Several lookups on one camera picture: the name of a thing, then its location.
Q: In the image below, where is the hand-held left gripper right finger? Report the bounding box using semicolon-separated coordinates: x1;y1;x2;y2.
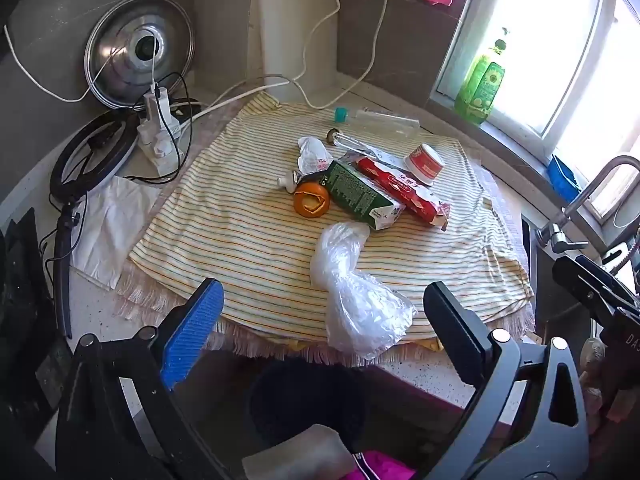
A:
422;281;591;480

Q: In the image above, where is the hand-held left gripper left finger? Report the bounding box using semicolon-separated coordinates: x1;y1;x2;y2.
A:
55;277;226;480

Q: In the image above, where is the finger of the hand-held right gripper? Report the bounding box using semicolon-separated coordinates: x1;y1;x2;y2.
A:
552;254;640;321

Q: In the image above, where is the clear plastic bag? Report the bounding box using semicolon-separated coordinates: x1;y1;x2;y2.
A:
310;221;418;361

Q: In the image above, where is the dark trash bin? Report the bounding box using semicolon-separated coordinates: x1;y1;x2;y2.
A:
245;357;368;453

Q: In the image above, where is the red toothpaste box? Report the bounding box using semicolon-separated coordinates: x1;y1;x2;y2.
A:
356;156;451;231

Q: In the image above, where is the red and white paper cup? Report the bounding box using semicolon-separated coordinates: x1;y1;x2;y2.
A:
404;143;446;184

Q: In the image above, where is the orange peel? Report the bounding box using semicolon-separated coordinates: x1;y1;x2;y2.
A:
292;181;332;219

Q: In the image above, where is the green carton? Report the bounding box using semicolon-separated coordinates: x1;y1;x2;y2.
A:
320;160;407;231

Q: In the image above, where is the person's right hand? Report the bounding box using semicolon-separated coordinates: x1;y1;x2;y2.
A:
580;335;618;441

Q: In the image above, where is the kitchen sink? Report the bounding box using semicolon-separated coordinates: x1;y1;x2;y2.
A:
520;215;601;346

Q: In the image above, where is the pink fringed mat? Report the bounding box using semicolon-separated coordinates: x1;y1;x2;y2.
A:
112;105;541;368

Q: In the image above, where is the steel faucet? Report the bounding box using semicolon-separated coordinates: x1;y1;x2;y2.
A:
537;155;640;261

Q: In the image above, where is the blue plastic item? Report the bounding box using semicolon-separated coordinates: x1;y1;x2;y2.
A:
547;155;583;203

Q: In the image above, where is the striped cloth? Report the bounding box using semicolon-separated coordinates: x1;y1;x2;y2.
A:
127;95;533;356

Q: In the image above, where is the white tissue paper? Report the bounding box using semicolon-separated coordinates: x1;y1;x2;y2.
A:
70;175;161;291

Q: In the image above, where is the pink jacket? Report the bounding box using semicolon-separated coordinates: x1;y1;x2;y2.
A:
350;450;418;480

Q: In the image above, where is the white foam pad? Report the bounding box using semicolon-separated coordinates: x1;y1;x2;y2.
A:
242;424;356;480

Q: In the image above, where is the toothpaste tube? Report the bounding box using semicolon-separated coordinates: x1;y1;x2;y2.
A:
277;170;326;191

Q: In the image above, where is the white power strip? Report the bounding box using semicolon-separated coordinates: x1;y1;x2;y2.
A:
137;87;191;176

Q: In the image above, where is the crumpled white wrapper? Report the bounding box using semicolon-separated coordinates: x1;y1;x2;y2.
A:
296;136;335;176

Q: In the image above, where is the green detergent bottle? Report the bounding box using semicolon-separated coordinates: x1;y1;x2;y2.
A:
454;27;511;126

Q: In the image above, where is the clear tube with teal cap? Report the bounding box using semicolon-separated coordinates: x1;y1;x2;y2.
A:
334;106;421;136

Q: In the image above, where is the steel pot lid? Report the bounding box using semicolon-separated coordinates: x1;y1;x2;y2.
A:
84;0;196;111

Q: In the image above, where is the white cutting board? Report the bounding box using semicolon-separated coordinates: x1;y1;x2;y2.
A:
256;0;341;103

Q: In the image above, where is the white window frame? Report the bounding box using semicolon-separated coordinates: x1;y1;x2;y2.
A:
432;0;640;226

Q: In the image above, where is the black ring light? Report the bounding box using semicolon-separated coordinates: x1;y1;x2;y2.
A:
49;107;141;341

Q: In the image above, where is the black cable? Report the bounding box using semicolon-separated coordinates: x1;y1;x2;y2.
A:
150;72;203;128

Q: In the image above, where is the thick white power cable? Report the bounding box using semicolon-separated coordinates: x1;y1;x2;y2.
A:
187;79;291;121

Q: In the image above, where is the thin white cable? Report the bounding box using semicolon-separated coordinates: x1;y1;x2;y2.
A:
4;24;161;103

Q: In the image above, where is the long white cable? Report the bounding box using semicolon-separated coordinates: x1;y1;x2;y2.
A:
292;0;421;111

